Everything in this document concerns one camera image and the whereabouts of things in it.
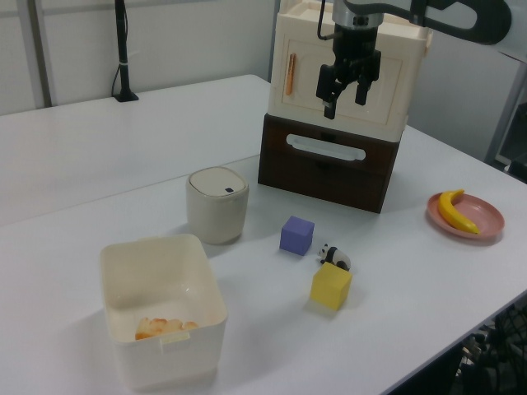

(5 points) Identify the dark wooden drawer box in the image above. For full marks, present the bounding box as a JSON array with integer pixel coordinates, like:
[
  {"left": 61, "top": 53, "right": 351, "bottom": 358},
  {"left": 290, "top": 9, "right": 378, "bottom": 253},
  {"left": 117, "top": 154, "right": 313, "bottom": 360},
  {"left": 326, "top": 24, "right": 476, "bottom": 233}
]
[{"left": 257, "top": 111, "right": 407, "bottom": 215}]

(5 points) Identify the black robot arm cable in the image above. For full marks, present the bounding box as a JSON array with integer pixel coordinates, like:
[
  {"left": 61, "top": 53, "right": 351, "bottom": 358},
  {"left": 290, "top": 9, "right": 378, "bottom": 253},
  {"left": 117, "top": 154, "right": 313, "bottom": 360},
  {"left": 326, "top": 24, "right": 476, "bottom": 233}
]
[{"left": 315, "top": 0, "right": 337, "bottom": 42}]

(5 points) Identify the pink plate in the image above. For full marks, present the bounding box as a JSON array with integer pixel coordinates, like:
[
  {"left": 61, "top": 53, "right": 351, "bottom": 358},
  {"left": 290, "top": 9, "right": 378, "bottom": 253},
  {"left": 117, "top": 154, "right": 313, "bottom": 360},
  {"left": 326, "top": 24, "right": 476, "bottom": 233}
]
[{"left": 426, "top": 192, "right": 506, "bottom": 244}]

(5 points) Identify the white drawer handle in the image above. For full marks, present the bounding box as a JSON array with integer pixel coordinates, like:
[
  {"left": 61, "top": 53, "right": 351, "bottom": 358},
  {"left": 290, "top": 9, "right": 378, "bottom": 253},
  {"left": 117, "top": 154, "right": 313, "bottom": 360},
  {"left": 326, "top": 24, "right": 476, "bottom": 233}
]
[{"left": 286, "top": 132, "right": 366, "bottom": 161}]

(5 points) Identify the yellow banana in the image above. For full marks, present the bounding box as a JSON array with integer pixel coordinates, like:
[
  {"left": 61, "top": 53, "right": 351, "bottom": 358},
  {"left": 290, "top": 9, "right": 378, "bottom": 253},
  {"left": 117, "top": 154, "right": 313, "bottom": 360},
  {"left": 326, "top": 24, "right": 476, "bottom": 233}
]
[{"left": 436, "top": 188, "right": 481, "bottom": 235}]

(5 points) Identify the purple cube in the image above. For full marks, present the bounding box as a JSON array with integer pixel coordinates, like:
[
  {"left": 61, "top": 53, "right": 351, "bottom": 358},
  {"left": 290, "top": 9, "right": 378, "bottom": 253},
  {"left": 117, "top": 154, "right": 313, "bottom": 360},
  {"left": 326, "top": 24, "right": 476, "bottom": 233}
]
[{"left": 278, "top": 215, "right": 315, "bottom": 257}]

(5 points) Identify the black pole stand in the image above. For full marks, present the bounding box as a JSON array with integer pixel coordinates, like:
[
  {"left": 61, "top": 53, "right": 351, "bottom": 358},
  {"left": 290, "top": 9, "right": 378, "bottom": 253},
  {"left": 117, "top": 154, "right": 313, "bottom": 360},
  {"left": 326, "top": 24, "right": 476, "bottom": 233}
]
[{"left": 110, "top": 0, "right": 140, "bottom": 103}]

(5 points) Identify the small beige trash can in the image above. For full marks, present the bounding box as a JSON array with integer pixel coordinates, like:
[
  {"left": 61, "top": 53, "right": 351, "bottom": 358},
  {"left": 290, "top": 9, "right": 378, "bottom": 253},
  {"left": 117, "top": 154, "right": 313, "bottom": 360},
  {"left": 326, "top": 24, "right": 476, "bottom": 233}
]
[{"left": 184, "top": 166, "right": 251, "bottom": 246}]

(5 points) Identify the beige trash can lid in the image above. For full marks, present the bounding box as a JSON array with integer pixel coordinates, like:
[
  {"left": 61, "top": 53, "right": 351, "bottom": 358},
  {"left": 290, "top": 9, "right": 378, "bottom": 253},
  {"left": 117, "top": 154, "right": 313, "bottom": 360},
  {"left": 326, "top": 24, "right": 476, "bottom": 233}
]
[{"left": 188, "top": 167, "right": 249, "bottom": 201}]

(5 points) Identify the orange wooden door handle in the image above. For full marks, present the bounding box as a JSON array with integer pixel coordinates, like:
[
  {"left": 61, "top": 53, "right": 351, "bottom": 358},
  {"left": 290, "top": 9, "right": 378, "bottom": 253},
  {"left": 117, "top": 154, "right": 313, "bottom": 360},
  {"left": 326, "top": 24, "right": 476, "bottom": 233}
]
[{"left": 285, "top": 53, "right": 298, "bottom": 96}]

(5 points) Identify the cream storage box with handles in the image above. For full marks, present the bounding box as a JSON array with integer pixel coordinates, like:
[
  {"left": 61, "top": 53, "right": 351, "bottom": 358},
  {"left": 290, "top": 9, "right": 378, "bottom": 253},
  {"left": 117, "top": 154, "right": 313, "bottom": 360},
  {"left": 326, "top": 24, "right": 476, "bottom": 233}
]
[{"left": 267, "top": 0, "right": 436, "bottom": 140}]

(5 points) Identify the black chair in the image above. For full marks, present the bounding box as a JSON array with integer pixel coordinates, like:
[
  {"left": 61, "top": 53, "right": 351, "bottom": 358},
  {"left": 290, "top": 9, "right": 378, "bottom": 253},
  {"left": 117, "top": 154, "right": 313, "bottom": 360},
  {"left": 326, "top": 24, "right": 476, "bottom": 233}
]
[{"left": 455, "top": 304, "right": 527, "bottom": 395}]

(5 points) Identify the panda figurine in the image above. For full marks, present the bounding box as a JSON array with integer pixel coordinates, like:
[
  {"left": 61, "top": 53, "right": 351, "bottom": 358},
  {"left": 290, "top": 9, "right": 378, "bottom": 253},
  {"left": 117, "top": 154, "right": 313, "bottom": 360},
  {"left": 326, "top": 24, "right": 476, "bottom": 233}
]
[{"left": 315, "top": 243, "right": 352, "bottom": 272}]

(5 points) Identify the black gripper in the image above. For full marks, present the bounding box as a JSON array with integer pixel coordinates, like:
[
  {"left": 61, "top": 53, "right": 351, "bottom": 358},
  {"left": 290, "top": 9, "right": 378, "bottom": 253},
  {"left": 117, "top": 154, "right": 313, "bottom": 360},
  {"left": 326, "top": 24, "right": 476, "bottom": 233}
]
[{"left": 315, "top": 24, "right": 382, "bottom": 120}]

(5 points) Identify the white open plastic bin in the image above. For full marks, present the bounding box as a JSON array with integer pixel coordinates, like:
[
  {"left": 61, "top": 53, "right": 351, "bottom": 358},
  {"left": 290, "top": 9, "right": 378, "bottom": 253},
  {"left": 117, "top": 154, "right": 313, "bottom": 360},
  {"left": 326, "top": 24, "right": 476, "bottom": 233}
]
[{"left": 99, "top": 234, "right": 230, "bottom": 392}]

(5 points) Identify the yellow cube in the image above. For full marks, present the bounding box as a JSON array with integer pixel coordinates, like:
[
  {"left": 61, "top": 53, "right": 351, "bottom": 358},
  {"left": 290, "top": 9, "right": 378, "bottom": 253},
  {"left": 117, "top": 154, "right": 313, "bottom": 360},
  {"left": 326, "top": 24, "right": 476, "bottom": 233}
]
[{"left": 310, "top": 262, "right": 353, "bottom": 310}]

